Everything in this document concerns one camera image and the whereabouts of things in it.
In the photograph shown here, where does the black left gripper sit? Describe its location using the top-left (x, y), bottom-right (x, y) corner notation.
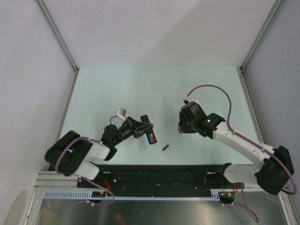
top-left (112, 116), bottom-right (153, 146)

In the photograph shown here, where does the blue battery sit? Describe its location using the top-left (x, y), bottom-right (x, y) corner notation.
top-left (148, 133), bottom-right (154, 144)

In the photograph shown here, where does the black remote control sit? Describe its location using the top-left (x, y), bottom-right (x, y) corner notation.
top-left (140, 115), bottom-right (157, 145)

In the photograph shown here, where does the orange battery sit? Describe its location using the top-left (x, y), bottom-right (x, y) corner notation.
top-left (151, 134), bottom-right (157, 143)

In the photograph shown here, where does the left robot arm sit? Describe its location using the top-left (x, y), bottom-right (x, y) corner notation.
top-left (44, 115), bottom-right (157, 188)

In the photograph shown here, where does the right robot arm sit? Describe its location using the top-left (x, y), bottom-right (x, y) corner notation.
top-left (179, 99), bottom-right (294, 195)

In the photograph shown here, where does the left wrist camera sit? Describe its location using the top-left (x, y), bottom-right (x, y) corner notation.
top-left (117, 108), bottom-right (126, 121)

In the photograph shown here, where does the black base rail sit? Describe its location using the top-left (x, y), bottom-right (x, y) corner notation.
top-left (76, 163), bottom-right (246, 199)

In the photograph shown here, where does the white slotted cable duct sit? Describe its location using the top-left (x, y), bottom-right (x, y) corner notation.
top-left (42, 189), bottom-right (222, 201)

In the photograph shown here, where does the left aluminium frame post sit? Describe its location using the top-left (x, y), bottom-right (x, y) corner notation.
top-left (35, 0), bottom-right (79, 75)

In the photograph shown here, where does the aluminium frame post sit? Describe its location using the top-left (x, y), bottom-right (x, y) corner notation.
top-left (239, 0), bottom-right (286, 72)
top-left (35, 0), bottom-right (79, 75)

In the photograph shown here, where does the right aluminium frame post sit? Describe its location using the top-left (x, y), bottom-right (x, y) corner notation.
top-left (239, 0), bottom-right (286, 72)

